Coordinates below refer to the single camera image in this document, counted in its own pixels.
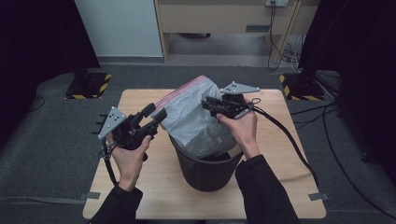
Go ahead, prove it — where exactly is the left hand-held gripper cable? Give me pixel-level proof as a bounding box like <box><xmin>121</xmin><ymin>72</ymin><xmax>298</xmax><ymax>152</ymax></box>
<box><xmin>98</xmin><ymin>139</ymin><xmax>120</xmax><ymax>188</ymax></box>

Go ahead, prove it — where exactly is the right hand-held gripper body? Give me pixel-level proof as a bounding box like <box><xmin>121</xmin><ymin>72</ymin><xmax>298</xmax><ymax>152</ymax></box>
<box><xmin>219</xmin><ymin>81</ymin><xmax>262</xmax><ymax>119</ymax></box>

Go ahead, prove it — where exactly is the right hand-held gripper cable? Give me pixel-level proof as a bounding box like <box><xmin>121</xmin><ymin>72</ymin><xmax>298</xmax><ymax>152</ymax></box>
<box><xmin>248</xmin><ymin>97</ymin><xmax>320</xmax><ymax>189</ymax></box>

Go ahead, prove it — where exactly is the grey power strip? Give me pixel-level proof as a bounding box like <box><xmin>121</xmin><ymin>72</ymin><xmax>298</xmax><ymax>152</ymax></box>
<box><xmin>264</xmin><ymin>0</ymin><xmax>290</xmax><ymax>7</ymax></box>

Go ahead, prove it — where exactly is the grey tape strip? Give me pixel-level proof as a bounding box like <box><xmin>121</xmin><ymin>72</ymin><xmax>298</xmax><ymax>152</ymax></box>
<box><xmin>78</xmin><ymin>191</ymin><xmax>102</xmax><ymax>201</ymax></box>
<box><xmin>307</xmin><ymin>192</ymin><xmax>330</xmax><ymax>202</ymax></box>

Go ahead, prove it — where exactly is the white cable bundle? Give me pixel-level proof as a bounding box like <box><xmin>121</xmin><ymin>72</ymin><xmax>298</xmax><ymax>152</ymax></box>
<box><xmin>281</xmin><ymin>35</ymin><xmax>305</xmax><ymax>73</ymax></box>

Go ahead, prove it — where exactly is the light wooden desk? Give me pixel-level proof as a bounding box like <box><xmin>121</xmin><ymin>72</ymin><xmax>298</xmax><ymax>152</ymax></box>
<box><xmin>153</xmin><ymin>0</ymin><xmax>321</xmax><ymax>64</ymax></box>

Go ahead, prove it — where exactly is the black stand with striped base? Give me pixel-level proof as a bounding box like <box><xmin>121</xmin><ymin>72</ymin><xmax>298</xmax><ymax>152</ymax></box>
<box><xmin>278</xmin><ymin>0</ymin><xmax>353</xmax><ymax>102</ymax></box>
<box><xmin>64</xmin><ymin>55</ymin><xmax>112</xmax><ymax>101</ymax></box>

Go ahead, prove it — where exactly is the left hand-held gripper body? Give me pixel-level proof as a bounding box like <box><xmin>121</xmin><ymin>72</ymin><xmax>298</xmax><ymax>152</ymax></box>
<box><xmin>97</xmin><ymin>105</ymin><xmax>157</xmax><ymax>151</ymax></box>

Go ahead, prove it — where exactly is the person's left hand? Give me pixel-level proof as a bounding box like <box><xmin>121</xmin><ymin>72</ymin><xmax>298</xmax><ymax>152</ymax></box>
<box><xmin>106</xmin><ymin>133</ymin><xmax>153</xmax><ymax>192</ymax></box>

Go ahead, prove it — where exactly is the thin black floor cable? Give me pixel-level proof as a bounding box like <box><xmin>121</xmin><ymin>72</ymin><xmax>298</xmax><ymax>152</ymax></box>
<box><xmin>29</xmin><ymin>96</ymin><xmax>47</xmax><ymax>113</ymax></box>

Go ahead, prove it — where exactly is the white cabinet panel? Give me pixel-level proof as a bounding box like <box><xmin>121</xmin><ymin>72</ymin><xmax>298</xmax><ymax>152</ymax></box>
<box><xmin>74</xmin><ymin>0</ymin><xmax>164</xmax><ymax>58</ymax></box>

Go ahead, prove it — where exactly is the black curtain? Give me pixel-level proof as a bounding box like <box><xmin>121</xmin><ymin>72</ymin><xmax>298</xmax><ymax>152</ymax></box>
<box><xmin>298</xmin><ymin>0</ymin><xmax>396</xmax><ymax>185</ymax></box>
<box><xmin>0</xmin><ymin>0</ymin><xmax>101</xmax><ymax>147</ymax></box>

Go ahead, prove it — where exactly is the grey plastic trash bag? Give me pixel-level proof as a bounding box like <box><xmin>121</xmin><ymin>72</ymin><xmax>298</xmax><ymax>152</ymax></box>
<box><xmin>151</xmin><ymin>75</ymin><xmax>238</xmax><ymax>160</ymax></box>

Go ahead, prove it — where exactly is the hand-held gripper cable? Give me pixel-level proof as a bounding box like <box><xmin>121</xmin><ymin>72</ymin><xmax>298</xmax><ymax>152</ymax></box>
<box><xmin>248</xmin><ymin>97</ymin><xmax>320</xmax><ymax>189</ymax></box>
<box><xmin>98</xmin><ymin>139</ymin><xmax>120</xmax><ymax>188</ymax></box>

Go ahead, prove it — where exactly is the black hanging cable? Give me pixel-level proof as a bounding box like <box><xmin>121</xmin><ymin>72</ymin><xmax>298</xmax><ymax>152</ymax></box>
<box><xmin>267</xmin><ymin>1</ymin><xmax>284</xmax><ymax>72</ymax></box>

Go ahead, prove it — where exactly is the black mesh wastebasket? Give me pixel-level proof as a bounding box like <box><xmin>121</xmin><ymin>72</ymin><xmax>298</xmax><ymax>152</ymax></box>
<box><xmin>169</xmin><ymin>134</ymin><xmax>245</xmax><ymax>192</ymax></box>

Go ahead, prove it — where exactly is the person's right hand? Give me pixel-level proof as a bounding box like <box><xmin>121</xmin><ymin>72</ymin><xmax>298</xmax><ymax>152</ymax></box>
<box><xmin>216</xmin><ymin>99</ymin><xmax>261</xmax><ymax>161</ymax></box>

